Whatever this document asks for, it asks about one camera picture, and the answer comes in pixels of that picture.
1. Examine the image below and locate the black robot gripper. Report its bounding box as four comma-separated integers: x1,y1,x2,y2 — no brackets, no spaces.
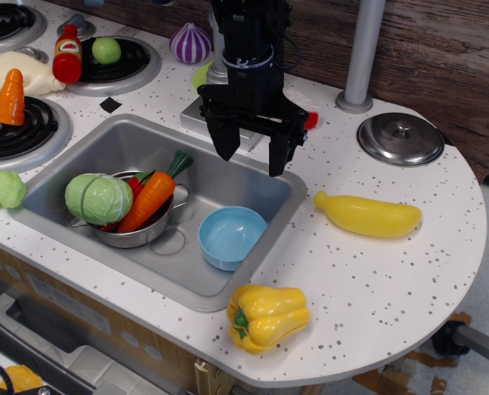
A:
198,62,309,177

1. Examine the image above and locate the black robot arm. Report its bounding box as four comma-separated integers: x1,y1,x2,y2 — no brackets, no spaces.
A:
198,1,309,177

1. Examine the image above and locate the light blue plastic bowl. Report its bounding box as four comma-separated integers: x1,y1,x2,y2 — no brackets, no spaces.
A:
198,206,267,272

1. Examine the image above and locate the light green toy broccoli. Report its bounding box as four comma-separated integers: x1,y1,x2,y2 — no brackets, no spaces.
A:
0,170,27,208

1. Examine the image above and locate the red and white toy piece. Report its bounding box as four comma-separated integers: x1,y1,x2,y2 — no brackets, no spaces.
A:
284,87,320,130

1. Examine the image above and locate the lime green toy plate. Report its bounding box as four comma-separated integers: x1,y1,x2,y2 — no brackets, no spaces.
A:
192,62,213,90

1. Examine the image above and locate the orange toy carrot with stem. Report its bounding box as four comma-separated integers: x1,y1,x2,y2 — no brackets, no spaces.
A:
116,150,193,234

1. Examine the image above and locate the purple striped toy onion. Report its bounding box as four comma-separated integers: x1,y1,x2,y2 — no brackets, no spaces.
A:
170,22,212,64

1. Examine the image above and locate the grey sink basin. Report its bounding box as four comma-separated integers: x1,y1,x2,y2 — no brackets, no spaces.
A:
11,114,306,312

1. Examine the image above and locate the red toy pepper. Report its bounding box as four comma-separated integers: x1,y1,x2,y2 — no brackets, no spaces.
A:
98,170,155,232

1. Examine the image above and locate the back right stove burner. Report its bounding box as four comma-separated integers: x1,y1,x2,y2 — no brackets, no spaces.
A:
66,35,161,97

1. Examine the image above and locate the stove burner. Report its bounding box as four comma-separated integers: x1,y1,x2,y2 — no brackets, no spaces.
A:
0,3,47,53
0,96,72,173
66,35,161,97

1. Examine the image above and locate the steel pot lid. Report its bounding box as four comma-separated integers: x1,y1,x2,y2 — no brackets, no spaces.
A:
356,113,445,167

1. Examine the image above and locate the yellow toy banana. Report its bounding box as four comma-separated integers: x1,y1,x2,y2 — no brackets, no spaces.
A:
314,191,423,238

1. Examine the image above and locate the black tape square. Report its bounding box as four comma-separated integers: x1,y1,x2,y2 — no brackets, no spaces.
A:
100,97,122,114

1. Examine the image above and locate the green toy cabbage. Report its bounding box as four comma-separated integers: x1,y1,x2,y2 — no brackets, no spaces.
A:
64,174,133,225

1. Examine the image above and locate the grey vertical pole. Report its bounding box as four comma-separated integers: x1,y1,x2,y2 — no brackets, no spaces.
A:
336,0,386,114

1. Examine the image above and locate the green toy apple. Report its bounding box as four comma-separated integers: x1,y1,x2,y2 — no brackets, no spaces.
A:
91,37,122,65

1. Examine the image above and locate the yellow toy bell pepper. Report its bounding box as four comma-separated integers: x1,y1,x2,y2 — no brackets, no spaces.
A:
226,284,310,355

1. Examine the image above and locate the red toy ketchup bottle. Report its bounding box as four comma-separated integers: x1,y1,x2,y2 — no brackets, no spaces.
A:
52,24,82,84

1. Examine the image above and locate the grey stove knob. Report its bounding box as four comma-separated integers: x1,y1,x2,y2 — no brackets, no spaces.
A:
57,14,96,40

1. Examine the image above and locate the cream toy chicken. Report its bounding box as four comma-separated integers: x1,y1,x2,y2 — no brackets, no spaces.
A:
0,51,66,96

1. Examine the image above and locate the orange toy carrot cone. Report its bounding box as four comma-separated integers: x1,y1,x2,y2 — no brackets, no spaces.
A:
0,68,26,126

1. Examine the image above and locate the front left stove burner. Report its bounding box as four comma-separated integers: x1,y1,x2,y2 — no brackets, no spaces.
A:
0,96,72,173

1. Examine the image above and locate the back left stove burner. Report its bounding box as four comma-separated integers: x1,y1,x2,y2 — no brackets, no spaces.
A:
0,3,47,53

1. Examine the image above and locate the grey oven door handle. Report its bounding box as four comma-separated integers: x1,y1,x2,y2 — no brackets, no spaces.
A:
0,294,96,394

